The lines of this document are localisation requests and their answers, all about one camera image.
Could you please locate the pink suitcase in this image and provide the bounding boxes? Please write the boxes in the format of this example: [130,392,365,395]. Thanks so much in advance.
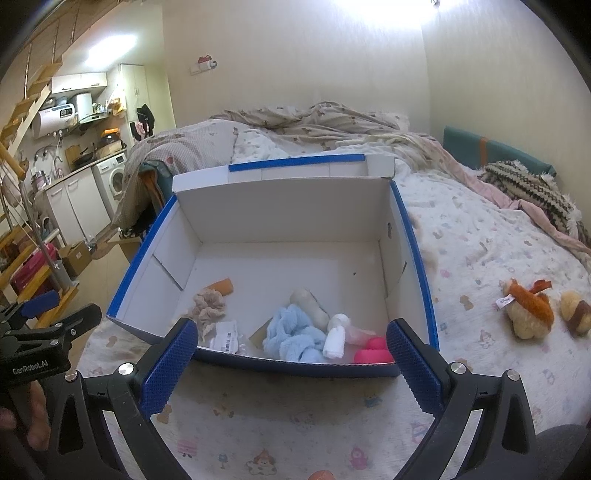
[11,244,61,296]

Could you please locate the person's left hand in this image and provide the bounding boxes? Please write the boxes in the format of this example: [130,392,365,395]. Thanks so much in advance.
[0,385,50,447]

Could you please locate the white water heater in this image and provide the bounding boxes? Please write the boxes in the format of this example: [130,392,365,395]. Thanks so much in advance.
[32,104,77,140]

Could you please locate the tan plush toy orange scarf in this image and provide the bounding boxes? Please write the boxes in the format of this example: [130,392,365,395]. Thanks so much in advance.
[501,277,555,340]

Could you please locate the beige checked blanket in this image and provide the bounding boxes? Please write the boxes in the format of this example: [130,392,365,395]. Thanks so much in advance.
[113,120,241,232]

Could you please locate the wall switch with sticker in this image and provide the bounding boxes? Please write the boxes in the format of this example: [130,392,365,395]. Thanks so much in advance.
[190,55,219,75]

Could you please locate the white base kitchen cabinet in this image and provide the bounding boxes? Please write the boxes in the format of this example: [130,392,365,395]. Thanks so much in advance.
[44,166,105,246]

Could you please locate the cream plush sock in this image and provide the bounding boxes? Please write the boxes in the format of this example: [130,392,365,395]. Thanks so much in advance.
[290,288,331,330]

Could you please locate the beige bear print duvet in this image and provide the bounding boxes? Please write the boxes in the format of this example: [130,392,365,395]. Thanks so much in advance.
[224,102,411,154]

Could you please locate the pale pink soft roll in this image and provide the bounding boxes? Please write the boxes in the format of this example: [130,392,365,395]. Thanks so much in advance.
[345,325,378,347]

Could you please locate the teal headboard orange stripe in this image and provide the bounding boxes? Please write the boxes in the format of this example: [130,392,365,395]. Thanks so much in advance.
[443,127,557,179]

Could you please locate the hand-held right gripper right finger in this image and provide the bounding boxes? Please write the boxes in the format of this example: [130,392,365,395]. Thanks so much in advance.
[385,318,550,480]

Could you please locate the white plastic packet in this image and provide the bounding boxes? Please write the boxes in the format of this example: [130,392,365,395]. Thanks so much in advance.
[208,320,250,356]

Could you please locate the light blue fluffy sock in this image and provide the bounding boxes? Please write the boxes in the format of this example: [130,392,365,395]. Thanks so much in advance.
[262,305,331,363]

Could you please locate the striped knitted pillow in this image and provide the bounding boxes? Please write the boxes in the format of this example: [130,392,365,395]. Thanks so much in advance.
[478,159,585,237]

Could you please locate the brown cardboard box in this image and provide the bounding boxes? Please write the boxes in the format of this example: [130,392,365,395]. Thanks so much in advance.
[60,240,93,278]

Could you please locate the person's grey clothing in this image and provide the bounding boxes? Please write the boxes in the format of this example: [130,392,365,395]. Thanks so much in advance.
[533,424,591,480]

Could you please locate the white upper kitchen cabinet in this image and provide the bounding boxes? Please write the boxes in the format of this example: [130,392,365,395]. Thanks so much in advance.
[51,71,110,96]

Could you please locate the yellow brown plush toy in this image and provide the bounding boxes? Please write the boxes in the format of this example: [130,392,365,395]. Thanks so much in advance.
[560,290,591,336]

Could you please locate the brown paper piece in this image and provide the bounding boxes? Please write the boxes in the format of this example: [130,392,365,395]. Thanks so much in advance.
[249,323,273,356]

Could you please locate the white washing machine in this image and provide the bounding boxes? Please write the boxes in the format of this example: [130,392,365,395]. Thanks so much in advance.
[92,154,128,204]

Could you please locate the tall white cabinet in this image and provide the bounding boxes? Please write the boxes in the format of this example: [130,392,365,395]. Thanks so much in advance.
[119,64,149,121]

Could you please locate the white sock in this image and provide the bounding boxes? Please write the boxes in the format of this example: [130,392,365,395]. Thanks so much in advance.
[322,313,352,360]

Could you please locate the wooden staircase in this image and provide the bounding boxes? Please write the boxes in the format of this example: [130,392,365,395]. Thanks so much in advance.
[0,62,64,182]

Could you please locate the black hanging garment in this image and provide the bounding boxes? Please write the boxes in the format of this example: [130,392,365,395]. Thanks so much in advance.
[136,104,156,137]

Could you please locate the wooden shelf frame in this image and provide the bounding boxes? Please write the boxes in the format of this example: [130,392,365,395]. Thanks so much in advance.
[0,222,79,329]

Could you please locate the white cylindrical tank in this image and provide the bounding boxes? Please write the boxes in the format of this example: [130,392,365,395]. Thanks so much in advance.
[74,92,93,123]

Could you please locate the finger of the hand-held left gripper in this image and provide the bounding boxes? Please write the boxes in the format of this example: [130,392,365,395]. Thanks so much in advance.
[8,303,103,345]
[0,289,62,325]

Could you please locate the hot pink plush item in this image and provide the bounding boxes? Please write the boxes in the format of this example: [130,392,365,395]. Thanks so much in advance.
[355,336,396,365]

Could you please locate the pale pink blanket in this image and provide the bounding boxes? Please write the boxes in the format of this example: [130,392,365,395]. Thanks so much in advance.
[406,131,591,253]

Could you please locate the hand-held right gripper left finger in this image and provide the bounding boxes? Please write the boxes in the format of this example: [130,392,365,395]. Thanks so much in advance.
[39,318,199,480]

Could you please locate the white cardboard box blue edges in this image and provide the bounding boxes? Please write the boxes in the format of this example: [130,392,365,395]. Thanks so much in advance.
[106,154,439,378]

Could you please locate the beige knit scrunchie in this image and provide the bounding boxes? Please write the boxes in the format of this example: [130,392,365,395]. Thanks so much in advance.
[185,286,228,338]

